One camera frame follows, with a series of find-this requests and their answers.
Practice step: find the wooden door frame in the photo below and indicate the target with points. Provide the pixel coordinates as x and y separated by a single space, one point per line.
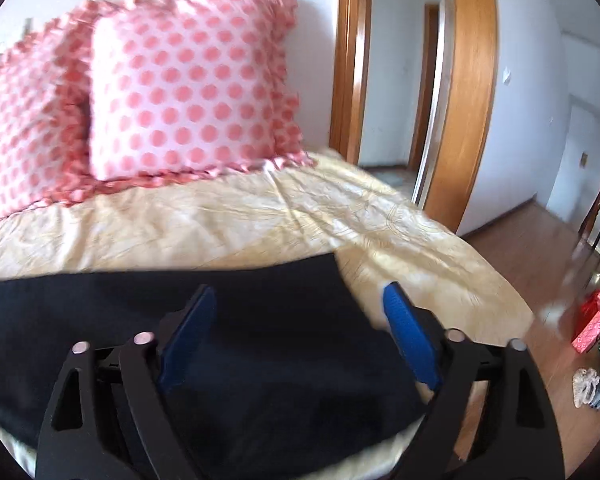
460 95

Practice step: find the white crumpled cloth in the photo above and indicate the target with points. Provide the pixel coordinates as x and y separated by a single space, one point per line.
586 386

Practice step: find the black pants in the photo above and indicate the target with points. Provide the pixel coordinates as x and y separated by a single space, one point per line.
280 360

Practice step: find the red gift bag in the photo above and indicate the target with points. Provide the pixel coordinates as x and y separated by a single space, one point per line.
591 321

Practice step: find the bed with yellow cover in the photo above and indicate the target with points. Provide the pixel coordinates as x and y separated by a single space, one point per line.
260 215

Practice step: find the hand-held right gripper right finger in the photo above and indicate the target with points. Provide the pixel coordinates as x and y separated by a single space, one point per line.
412 342

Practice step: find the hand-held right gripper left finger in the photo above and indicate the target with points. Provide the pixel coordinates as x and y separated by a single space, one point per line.
187 342

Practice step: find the pink polka dot pillow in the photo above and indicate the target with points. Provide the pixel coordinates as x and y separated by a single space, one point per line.
195 85
27 125

